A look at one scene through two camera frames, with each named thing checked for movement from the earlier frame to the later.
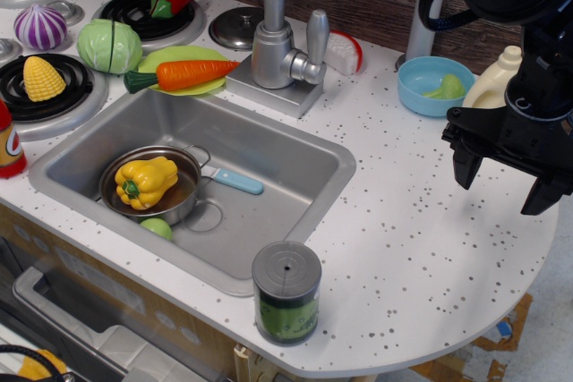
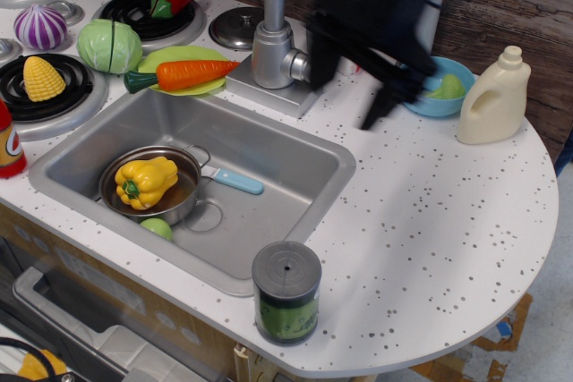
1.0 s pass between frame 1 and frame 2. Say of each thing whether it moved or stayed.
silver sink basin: stayed
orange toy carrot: stayed
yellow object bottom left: stayed
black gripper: moved
